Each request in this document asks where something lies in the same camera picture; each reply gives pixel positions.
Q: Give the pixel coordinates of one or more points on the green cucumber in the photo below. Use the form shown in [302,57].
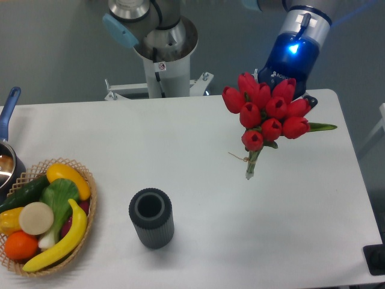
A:
[30,192]

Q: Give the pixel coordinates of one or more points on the red tulip bouquet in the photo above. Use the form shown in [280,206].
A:
[267,114]

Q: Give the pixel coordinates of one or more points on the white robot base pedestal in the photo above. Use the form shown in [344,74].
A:
[164,79]

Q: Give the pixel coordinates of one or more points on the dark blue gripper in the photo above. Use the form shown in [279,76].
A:
[290,58]

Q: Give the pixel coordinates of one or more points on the white frame at right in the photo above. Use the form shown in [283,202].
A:
[374,136]

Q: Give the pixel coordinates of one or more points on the yellow banana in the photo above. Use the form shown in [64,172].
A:
[64,246]

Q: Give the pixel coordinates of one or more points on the dark grey ribbed vase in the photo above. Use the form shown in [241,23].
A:
[151,213]

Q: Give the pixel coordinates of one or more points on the black device at edge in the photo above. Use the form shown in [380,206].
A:
[374,256]

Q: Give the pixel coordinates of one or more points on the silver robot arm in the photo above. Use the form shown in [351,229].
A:
[233,38]

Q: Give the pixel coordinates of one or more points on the yellow bell pepper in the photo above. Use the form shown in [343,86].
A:
[10,221]

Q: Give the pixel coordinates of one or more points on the beige round biscuit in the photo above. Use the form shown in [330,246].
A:
[36,218]

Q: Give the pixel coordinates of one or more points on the yellow squash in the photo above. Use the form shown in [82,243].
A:
[63,171]

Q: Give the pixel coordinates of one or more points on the orange fruit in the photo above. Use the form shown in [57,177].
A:
[20,245]

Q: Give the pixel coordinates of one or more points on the dark red fruit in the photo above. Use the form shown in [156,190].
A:
[85,205]

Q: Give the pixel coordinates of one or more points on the blue handled saucepan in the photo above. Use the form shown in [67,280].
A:
[11,165]

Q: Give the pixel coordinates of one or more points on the woven wicker basket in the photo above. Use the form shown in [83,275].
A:
[34,172]

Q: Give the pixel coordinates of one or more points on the green bok choy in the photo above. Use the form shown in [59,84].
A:
[56,196]

